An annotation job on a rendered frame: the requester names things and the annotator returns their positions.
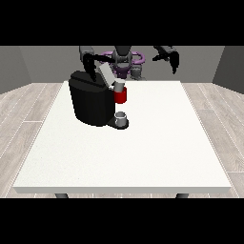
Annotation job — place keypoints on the grey robot trunk purple rings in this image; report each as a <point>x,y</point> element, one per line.
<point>124,65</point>

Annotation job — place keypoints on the small grey coffee pod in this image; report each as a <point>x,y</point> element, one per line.
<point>119,85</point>

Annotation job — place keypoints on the black coffee machine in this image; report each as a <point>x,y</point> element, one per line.
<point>90,101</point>

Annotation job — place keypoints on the pale grey machine lid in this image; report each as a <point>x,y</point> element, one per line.
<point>106,74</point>

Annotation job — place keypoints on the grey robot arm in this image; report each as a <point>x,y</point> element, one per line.
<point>170,49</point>
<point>85,50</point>

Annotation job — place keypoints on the small grey cup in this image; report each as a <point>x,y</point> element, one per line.
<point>120,118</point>

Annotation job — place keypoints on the red pod holder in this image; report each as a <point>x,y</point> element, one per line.
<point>120,96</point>

